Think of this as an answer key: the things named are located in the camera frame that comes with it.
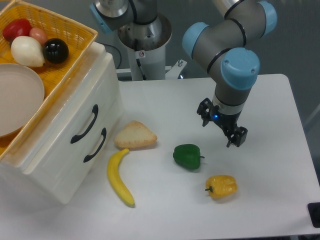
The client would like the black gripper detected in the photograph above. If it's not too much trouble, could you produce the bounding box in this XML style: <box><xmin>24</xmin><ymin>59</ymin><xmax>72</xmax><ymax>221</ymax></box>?
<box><xmin>196</xmin><ymin>98</ymin><xmax>248</xmax><ymax>148</ymax></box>

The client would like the white top drawer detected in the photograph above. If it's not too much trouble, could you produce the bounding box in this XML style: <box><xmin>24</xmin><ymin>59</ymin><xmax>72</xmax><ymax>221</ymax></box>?
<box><xmin>23</xmin><ymin>53</ymin><xmax>123</xmax><ymax>179</ymax></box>

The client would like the black top drawer handle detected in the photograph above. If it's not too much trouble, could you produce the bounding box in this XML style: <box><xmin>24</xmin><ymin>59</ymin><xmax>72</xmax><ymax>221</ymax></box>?
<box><xmin>70</xmin><ymin>104</ymin><xmax>99</xmax><ymax>144</ymax></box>

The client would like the black drawer handle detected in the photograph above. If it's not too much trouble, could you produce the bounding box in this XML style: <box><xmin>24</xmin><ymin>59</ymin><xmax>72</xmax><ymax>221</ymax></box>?
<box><xmin>83</xmin><ymin>127</ymin><xmax>108</xmax><ymax>163</ymax></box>
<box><xmin>70</xmin><ymin>104</ymin><xmax>99</xmax><ymax>144</ymax></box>

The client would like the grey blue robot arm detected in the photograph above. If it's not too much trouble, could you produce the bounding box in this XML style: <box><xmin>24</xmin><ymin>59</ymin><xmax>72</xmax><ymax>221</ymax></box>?
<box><xmin>89</xmin><ymin>0</ymin><xmax>278</xmax><ymax>146</ymax></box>

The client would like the white drawer cabinet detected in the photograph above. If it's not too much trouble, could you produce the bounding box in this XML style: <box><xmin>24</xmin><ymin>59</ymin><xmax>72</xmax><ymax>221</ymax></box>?
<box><xmin>0</xmin><ymin>42</ymin><xmax>124</xmax><ymax>204</ymax></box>

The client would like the green bell pepper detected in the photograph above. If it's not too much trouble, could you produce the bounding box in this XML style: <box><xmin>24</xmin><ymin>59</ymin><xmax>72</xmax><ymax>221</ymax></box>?
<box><xmin>172</xmin><ymin>143</ymin><xmax>204</xmax><ymax>171</ymax></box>

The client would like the yellow bell pepper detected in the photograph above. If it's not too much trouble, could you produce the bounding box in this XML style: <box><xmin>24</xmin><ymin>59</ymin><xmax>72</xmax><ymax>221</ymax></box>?
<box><xmin>205</xmin><ymin>175</ymin><xmax>238</xmax><ymax>199</ymax></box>

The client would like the triangular bread slice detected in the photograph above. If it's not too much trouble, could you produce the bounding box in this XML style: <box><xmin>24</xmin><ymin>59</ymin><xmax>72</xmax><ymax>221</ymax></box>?
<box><xmin>114</xmin><ymin>120</ymin><xmax>158</xmax><ymax>149</ymax></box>

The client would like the yellow banana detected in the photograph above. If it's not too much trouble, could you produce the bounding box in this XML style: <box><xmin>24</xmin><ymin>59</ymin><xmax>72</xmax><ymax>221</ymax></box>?
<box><xmin>106</xmin><ymin>148</ymin><xmax>135</xmax><ymax>208</ymax></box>

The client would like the black corner device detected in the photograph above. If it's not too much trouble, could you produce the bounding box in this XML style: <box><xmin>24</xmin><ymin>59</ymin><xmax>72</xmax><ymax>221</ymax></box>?
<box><xmin>307</xmin><ymin>202</ymin><xmax>320</xmax><ymax>228</ymax></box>

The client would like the yellow wicker basket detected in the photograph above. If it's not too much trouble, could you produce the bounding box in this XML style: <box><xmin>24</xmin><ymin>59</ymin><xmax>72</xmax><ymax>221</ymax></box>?
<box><xmin>0</xmin><ymin>0</ymin><xmax>98</xmax><ymax>163</ymax></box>

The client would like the black ball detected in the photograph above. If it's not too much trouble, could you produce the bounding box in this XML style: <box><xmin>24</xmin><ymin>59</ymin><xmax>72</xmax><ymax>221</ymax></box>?
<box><xmin>42</xmin><ymin>38</ymin><xmax>69</xmax><ymax>64</ymax></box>

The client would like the pink plate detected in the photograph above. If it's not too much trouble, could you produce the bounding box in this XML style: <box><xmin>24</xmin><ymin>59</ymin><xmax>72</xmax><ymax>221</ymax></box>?
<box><xmin>0</xmin><ymin>63</ymin><xmax>45</xmax><ymax>137</ymax></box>

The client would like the pink egg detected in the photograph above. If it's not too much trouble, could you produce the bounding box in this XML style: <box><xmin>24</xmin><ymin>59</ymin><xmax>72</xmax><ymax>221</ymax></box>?
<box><xmin>29</xmin><ymin>27</ymin><xmax>48</xmax><ymax>46</ymax></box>

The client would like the white onion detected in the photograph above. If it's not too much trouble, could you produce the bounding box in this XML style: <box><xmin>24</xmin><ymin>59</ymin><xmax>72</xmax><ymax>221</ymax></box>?
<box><xmin>10</xmin><ymin>36</ymin><xmax>45</xmax><ymax>68</ymax></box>

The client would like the red tomato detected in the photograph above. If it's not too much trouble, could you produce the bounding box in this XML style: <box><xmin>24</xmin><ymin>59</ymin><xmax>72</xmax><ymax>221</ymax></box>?
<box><xmin>2</xmin><ymin>18</ymin><xmax>33</xmax><ymax>42</ymax></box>

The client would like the metal table bracket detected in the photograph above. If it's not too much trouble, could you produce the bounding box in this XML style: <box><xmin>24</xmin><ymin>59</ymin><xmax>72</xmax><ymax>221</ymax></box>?
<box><xmin>165</xmin><ymin>59</ymin><xmax>188</xmax><ymax>80</ymax></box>

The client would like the black lower drawer handle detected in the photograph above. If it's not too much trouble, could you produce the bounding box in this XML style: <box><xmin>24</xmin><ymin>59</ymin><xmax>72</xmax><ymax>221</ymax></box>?
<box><xmin>83</xmin><ymin>127</ymin><xmax>108</xmax><ymax>163</ymax></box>

